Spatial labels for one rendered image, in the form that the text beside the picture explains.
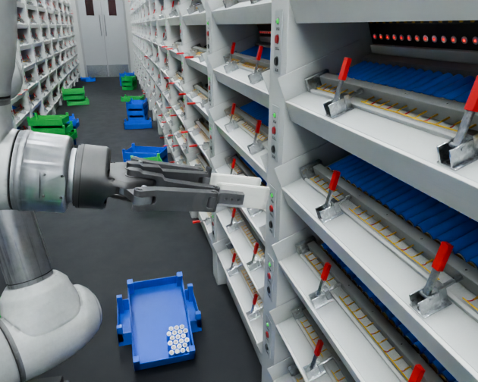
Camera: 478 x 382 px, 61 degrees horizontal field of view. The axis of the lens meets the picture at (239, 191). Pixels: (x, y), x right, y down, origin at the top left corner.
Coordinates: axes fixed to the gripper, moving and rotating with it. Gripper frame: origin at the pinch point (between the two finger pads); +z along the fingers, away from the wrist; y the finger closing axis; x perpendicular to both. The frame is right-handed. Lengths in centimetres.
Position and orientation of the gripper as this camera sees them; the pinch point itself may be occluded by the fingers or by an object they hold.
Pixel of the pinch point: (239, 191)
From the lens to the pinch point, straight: 53.7
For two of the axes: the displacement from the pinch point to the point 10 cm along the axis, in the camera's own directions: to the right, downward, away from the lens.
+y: 2.6, 3.6, -8.9
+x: 1.9, -9.3, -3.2
